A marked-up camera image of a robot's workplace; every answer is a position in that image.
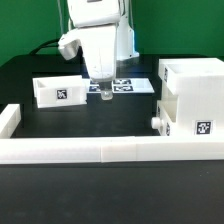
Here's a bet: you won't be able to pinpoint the white U-shaped boundary frame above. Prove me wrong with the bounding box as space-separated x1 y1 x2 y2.
0 104 224 164

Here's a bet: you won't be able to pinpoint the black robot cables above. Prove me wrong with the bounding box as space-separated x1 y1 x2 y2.
29 38 68 56

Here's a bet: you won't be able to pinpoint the paper sheet with markers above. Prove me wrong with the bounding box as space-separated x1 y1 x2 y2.
84 78 154 93

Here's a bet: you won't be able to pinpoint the white rear drawer tray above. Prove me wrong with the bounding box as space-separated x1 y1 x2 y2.
33 75 87 108

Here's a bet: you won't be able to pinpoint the white drawer tray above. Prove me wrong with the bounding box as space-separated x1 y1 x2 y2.
33 75 87 108
151 100 177 136

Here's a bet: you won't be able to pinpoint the white drawer cabinet box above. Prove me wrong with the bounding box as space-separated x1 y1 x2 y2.
158 58 224 136

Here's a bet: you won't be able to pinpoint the white front drawer tray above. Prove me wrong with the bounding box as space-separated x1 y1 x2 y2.
151 100 177 136

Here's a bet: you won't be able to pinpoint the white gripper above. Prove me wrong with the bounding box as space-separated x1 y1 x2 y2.
80 25 117 101

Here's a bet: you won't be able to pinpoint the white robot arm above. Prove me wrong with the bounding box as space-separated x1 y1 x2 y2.
67 0 139 100

